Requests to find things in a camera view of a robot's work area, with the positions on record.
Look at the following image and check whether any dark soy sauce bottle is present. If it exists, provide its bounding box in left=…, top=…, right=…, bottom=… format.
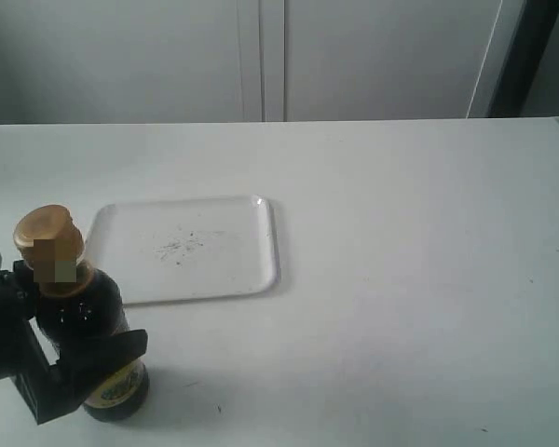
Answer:
left=13, top=205, right=149, bottom=422

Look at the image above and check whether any white plastic tray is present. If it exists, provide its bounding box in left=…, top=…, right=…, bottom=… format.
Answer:
left=85, top=195, right=278, bottom=306

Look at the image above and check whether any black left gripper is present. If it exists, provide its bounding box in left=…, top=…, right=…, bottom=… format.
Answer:
left=0, top=260, right=148, bottom=412

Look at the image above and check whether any dark vertical post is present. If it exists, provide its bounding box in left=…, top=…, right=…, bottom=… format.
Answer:
left=487, top=0, right=559, bottom=118

